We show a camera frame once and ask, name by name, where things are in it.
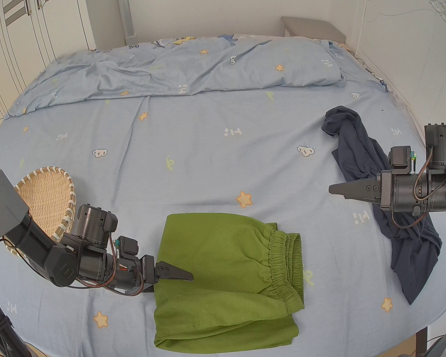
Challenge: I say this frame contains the green shorts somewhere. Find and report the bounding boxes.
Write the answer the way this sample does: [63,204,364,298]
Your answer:
[153,213,305,350]

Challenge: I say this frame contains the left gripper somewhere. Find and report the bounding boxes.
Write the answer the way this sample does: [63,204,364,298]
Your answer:
[76,249,194,296]

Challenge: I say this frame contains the white wardrobe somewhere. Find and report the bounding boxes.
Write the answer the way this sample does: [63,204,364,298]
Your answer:
[0,0,97,123]

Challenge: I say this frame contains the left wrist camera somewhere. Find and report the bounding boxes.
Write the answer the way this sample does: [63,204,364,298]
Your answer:
[113,237,140,260]

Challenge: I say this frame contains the grey wall pipe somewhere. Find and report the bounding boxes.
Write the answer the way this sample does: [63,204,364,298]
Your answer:
[113,0,135,38]

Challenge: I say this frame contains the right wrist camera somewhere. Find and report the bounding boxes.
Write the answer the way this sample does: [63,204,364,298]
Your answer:
[389,146,417,176]

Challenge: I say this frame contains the bed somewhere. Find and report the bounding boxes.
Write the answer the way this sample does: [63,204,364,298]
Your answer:
[0,0,446,357]

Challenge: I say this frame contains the dark blue garment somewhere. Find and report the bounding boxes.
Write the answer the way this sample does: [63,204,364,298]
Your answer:
[321,106,443,305]

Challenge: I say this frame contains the pale blue quilt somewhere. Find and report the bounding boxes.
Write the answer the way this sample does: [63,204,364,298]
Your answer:
[4,34,348,120]

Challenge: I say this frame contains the grey bedside table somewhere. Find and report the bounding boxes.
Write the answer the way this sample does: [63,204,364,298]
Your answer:
[280,16,347,44]

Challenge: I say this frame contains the round woven basket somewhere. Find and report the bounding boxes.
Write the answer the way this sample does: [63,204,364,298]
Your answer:
[2,167,77,263]

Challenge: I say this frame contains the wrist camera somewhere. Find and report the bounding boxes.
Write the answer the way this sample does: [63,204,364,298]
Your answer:
[113,237,140,260]
[389,146,417,176]

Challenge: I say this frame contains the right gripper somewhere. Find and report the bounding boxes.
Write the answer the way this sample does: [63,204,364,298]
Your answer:
[329,170,446,215]

